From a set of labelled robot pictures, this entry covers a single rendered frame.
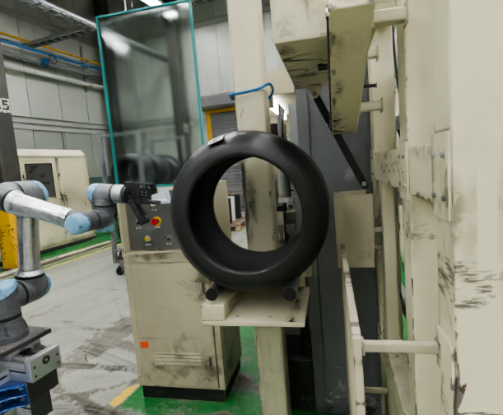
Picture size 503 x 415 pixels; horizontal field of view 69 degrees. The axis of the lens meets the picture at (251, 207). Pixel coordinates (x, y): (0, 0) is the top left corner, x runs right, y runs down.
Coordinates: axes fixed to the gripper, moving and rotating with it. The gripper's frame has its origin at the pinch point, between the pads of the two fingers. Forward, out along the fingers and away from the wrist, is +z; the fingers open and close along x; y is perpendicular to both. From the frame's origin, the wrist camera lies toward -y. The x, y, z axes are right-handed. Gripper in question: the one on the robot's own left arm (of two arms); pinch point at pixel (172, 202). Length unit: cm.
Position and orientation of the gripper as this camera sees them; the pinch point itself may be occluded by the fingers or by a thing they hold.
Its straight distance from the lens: 144.6
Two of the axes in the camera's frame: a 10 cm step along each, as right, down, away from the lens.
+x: 2.1, -1.3, 9.7
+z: 9.8, 0.7, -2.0
